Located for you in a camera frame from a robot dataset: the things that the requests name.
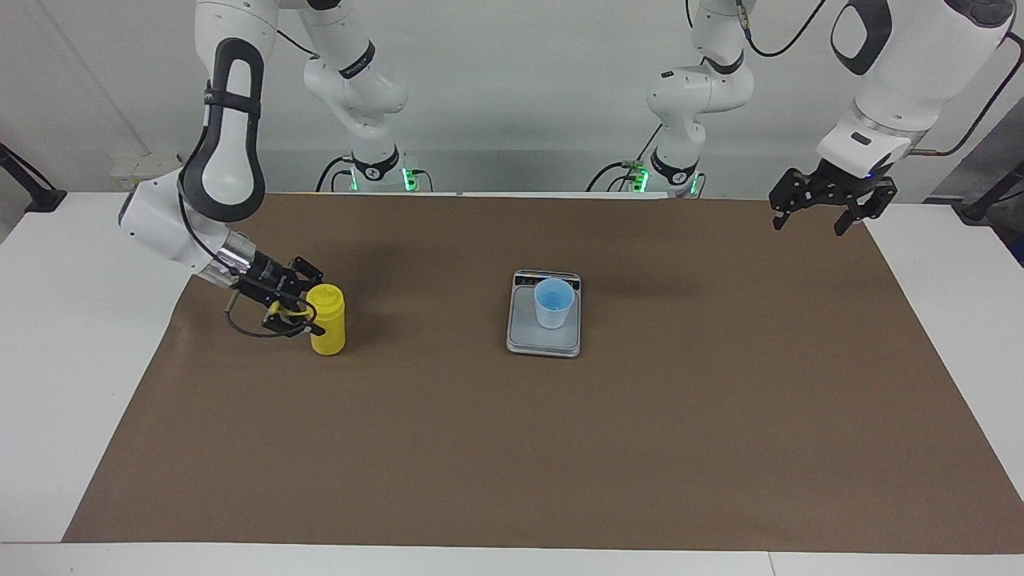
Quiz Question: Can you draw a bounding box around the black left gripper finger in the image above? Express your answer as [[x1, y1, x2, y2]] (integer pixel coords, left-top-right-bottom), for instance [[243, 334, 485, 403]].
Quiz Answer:
[[770, 168, 815, 230], [834, 178, 898, 237]]

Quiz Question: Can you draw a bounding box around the yellow squeeze bottle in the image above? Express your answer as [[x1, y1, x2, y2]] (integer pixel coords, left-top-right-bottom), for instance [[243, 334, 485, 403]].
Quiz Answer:
[[268, 283, 347, 356]]

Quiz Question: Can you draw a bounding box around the light blue plastic cup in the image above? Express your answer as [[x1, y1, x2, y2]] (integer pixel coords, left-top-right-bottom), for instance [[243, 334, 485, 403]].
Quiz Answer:
[[534, 278, 576, 330]]

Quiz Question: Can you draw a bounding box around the silver digital kitchen scale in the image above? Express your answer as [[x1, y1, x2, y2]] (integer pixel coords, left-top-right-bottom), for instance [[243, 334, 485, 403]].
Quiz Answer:
[[506, 270, 582, 358]]

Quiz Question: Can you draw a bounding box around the black stand clamp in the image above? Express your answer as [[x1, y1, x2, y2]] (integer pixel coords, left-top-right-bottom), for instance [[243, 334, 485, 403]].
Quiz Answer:
[[952, 160, 1024, 223], [0, 142, 67, 213]]

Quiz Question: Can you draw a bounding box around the brown table mat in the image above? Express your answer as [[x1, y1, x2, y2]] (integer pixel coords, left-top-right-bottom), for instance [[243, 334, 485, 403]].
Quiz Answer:
[[62, 194, 1024, 554]]

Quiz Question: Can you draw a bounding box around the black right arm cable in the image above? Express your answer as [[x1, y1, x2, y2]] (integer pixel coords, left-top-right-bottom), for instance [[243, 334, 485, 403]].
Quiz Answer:
[[178, 30, 321, 339]]

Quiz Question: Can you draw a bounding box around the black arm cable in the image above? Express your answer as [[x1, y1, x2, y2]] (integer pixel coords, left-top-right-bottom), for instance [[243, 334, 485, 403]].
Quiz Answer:
[[178, 30, 321, 339], [734, 0, 1024, 157]]

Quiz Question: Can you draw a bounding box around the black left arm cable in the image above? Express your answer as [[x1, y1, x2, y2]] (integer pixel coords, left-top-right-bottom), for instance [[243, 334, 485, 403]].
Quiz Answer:
[[734, 0, 1024, 157]]

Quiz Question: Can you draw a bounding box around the black base cable bundle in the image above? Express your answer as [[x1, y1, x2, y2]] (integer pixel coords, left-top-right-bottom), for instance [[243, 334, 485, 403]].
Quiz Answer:
[[586, 124, 706, 197], [316, 154, 434, 193]]

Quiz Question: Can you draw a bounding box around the white wall socket strip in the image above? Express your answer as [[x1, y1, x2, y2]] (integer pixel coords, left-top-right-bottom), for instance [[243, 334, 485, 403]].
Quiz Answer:
[[110, 156, 186, 191]]

